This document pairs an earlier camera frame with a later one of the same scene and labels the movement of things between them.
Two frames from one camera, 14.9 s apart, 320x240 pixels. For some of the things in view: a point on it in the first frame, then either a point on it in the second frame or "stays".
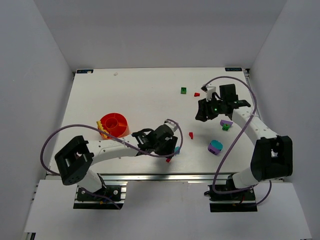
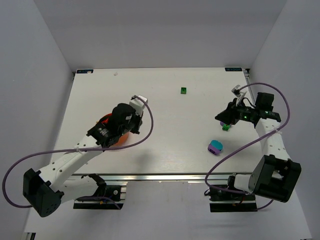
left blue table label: [84, 71] stays
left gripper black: [170, 146] -> [135, 124]
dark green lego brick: [183, 90] stays
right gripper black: [206, 108] -> [233, 113]
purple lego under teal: [213, 150] stays
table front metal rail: [166, 177] stays
